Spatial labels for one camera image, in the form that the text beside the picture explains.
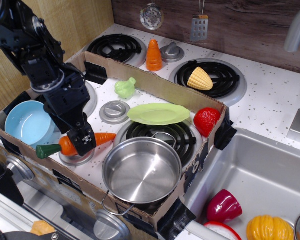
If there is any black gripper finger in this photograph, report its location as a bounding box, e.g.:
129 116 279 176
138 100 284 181
51 116 71 134
67 123 97 156

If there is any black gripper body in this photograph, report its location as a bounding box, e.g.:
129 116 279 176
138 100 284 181
43 73 90 130

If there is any orange toy carrot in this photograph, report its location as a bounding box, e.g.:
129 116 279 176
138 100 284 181
35 132 117 159

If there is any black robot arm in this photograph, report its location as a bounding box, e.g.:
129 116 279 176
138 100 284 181
0 0 97 156

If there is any light green plate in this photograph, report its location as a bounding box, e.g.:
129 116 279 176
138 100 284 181
127 103 190 126

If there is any red rimmed white plate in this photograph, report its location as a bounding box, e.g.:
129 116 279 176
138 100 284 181
203 221 242 240

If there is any grey stove knob front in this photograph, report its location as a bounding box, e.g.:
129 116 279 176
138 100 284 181
58 149 95 167

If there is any grey stove knob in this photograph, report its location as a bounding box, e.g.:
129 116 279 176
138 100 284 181
160 42 185 63
99 100 131 125
58 149 95 167

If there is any front left stove burner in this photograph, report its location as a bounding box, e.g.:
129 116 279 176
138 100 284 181
37 79 98 133

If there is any stove burner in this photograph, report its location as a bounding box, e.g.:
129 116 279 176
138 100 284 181
83 34 147 68
168 58 247 107
37 79 98 133
113 120 204 169

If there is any cardboard fence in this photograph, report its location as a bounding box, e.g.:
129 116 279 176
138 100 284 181
0 52 236 240

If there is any light blue bowl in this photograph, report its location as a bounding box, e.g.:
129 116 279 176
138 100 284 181
4 100 57 148

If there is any grey stove knob centre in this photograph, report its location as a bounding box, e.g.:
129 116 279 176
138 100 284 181
99 100 131 125

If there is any light green toy vegetable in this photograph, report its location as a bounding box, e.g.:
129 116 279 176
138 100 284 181
114 77 136 99

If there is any silver oven knob left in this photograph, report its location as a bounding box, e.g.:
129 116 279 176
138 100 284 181
6 155 36 184

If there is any silver oven knob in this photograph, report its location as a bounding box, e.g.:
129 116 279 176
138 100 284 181
6 155 36 184
93 209 130 240

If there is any stainless steel pot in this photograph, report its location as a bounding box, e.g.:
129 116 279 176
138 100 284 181
102 134 183 216

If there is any back left stove burner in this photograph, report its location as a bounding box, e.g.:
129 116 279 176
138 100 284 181
83 34 147 68

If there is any black device bottom left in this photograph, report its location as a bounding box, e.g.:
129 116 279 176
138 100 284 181
0 163 24 206

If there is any silver oven knob right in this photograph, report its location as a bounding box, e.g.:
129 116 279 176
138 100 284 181
93 209 130 240

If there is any orange toy cone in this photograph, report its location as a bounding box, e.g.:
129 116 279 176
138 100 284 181
146 39 163 72

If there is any orange toy piece bottom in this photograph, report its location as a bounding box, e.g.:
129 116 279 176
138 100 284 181
30 220 56 236

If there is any front right stove burner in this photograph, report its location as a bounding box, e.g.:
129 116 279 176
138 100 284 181
113 120 204 169

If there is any grey stove knob back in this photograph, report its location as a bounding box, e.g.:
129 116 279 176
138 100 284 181
160 42 185 63

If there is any hanging metal strainer spoon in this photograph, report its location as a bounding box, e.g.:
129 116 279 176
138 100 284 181
139 0 165 31

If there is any red toy strawberry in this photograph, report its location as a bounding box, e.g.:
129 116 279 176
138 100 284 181
193 107 221 138

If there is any yellow toy corn cob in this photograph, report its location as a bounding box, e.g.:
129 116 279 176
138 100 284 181
187 67 214 91

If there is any hanging metal spatula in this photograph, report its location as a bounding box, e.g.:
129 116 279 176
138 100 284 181
190 0 209 42

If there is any back right stove burner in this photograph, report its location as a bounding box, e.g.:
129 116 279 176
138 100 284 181
168 58 247 107

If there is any dark red toy cup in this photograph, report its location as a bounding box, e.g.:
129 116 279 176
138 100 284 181
206 189 243 223

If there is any metal sink basin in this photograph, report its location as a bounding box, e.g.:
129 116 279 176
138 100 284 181
184 129 300 239

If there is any yellow toy pumpkin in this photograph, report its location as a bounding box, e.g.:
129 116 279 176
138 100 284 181
246 215 294 240

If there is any grey faucet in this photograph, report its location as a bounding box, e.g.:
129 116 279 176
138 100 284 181
284 11 300 53

